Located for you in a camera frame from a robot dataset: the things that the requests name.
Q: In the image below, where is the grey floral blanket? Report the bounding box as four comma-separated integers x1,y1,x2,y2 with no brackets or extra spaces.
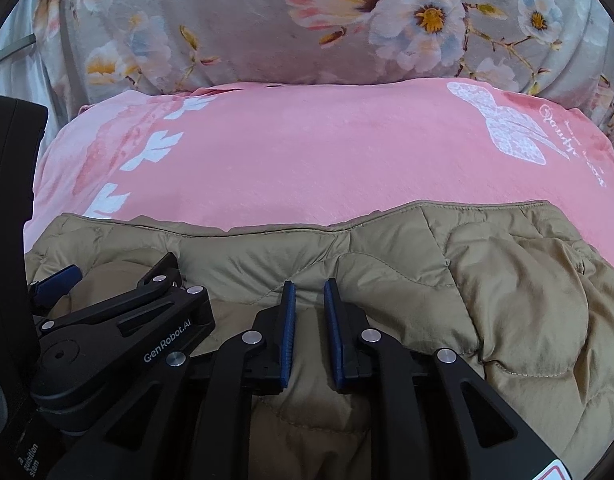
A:
30,0,614,141

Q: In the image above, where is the pink printed blanket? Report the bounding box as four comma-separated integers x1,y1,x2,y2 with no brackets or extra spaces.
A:
22,77,614,281

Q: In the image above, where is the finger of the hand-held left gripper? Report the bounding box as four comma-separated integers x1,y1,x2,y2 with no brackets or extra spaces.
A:
30,264,83,311
37,252,210,386

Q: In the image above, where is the grey curtain strap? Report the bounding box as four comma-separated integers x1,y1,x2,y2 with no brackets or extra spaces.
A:
0,34,37,68

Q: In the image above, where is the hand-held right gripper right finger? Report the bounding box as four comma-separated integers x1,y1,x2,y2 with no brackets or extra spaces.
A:
323,277,575,480

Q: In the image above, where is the white satin curtain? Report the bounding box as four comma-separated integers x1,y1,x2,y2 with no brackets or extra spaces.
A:
0,0,55,116

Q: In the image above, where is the khaki quilted jacket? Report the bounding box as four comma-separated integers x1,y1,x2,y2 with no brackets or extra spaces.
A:
24,200,614,480

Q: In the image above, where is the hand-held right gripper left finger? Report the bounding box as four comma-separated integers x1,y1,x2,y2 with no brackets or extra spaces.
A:
47,280,298,480

